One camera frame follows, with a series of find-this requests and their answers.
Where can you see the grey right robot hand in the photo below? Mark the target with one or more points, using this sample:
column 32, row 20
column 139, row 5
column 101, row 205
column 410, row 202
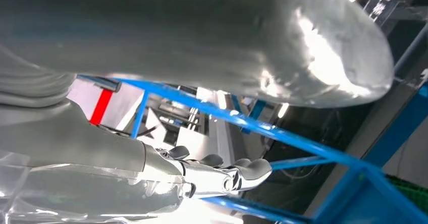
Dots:
column 67, row 142

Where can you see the blue metal shelf rack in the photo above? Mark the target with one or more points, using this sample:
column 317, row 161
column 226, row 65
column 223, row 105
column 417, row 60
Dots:
column 234, row 118

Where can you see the dark sign with white characters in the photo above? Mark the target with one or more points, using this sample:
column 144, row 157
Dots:
column 384, row 2

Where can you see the green plastic crate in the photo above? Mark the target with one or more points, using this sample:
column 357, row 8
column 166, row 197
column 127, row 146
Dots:
column 411, row 192

